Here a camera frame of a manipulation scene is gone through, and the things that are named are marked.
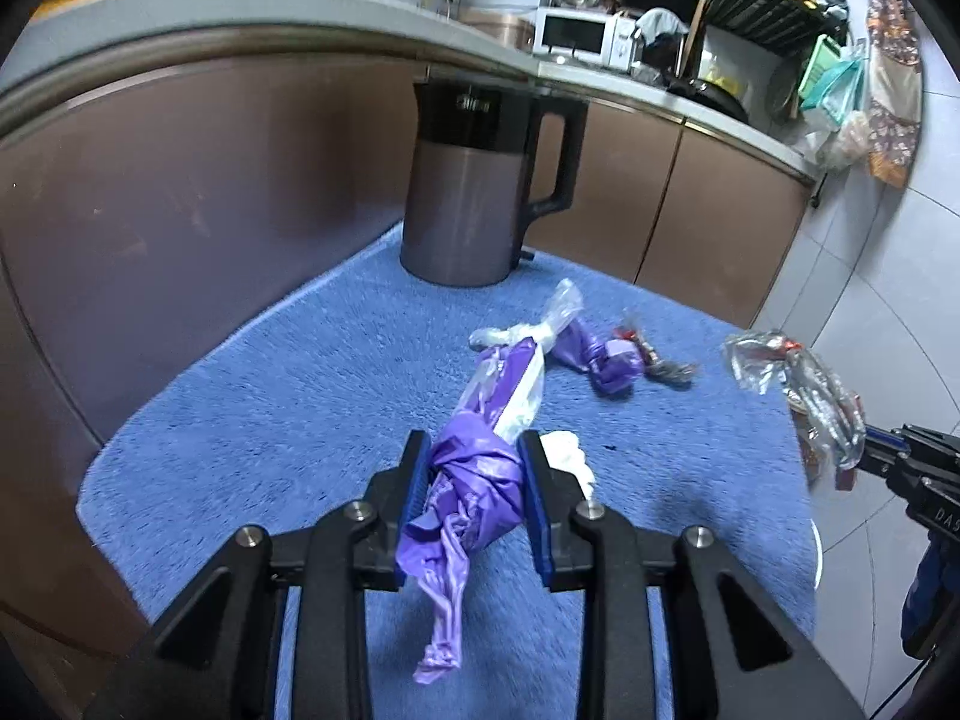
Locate red yellow snack packet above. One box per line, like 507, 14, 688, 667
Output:
722, 330, 867, 493

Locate white tissue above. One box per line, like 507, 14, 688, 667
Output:
540, 431, 596, 500

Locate purple plastic bag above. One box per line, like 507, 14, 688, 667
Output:
397, 337, 544, 684

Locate small purple wrapper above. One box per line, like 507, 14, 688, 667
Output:
551, 319, 644, 397

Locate silver red wrapper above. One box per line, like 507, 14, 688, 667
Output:
615, 314, 698, 390

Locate clear plastic wrapper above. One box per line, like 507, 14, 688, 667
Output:
469, 278, 584, 355

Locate brown kitchen cabinets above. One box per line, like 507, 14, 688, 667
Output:
0, 21, 815, 691

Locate white blue gloved right hand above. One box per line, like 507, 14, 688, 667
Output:
900, 532, 958, 660

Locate blue terry table cloth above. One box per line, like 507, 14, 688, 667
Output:
73, 223, 820, 720

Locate floral apron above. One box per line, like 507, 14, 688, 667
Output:
867, 0, 923, 188

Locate green plastic bag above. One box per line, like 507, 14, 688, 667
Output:
797, 34, 866, 133

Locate black frying pan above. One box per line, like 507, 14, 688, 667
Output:
665, 78, 748, 124

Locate black steel electric kettle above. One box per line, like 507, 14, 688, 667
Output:
400, 76, 589, 288

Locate white microwave oven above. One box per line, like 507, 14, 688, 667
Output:
532, 7, 636, 73

